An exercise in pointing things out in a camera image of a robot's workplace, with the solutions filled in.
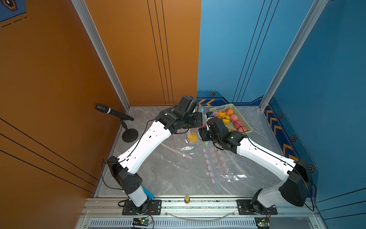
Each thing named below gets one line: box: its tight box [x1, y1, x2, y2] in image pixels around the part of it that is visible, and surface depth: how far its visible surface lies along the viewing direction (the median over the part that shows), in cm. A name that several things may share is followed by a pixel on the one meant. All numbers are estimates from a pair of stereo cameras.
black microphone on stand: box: [94, 103, 139, 143], surface depth 82 cm
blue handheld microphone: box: [141, 186, 155, 200], surface depth 79 cm
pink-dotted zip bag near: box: [202, 145, 250, 187], surface depth 87 cm
